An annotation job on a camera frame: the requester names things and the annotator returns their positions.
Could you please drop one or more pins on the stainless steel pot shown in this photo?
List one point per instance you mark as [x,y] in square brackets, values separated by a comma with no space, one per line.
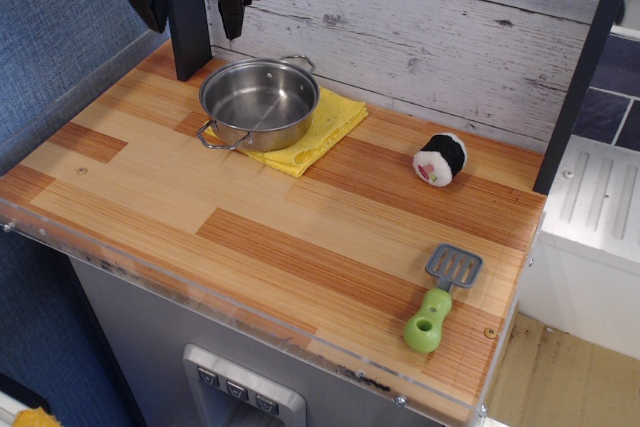
[259,105]

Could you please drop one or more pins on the plush sushi roll toy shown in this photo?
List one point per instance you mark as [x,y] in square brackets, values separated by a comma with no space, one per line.
[440,159]

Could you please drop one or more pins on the dark grey left post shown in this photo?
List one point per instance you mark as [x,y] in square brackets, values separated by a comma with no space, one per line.
[190,36]

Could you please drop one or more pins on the silver dispenser panel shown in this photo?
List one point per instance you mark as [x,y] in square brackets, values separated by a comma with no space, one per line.
[228,394]

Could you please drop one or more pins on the dark grey right post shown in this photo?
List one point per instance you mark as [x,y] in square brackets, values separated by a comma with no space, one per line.
[593,47]

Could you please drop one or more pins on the yellow folded cloth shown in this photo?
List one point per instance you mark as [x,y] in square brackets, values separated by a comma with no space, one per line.
[334,117]

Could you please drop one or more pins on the clear acrylic counter edge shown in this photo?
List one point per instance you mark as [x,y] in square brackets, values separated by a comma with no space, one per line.
[315,331]

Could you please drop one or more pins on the green grey toy spatula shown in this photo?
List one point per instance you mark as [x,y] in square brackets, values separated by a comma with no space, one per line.
[449,266]

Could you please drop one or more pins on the yellow object bottom left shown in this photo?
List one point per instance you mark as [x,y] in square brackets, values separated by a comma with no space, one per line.
[35,418]

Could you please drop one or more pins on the white toy sink unit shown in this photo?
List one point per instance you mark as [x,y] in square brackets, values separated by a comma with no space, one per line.
[583,273]

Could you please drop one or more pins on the dark grey post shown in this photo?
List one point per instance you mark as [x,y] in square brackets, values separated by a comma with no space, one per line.
[593,47]
[190,36]

